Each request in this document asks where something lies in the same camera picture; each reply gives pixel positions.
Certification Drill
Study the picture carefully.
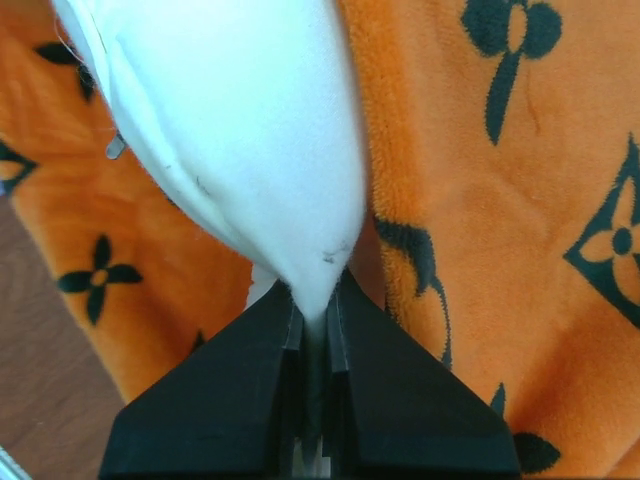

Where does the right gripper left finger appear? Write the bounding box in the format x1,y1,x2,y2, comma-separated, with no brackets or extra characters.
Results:
99,282,303,475

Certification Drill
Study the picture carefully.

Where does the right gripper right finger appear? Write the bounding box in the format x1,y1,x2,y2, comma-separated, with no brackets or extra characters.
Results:
324,271,520,475

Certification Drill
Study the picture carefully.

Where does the orange black patterned pillowcase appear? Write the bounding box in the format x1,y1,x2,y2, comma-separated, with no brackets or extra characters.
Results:
1,1,639,479

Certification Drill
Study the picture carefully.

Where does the cream white pillow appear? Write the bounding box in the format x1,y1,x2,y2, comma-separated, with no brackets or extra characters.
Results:
49,0,371,476

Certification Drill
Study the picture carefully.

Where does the aluminium rail frame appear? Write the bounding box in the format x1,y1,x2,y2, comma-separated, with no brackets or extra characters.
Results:
0,447,31,480

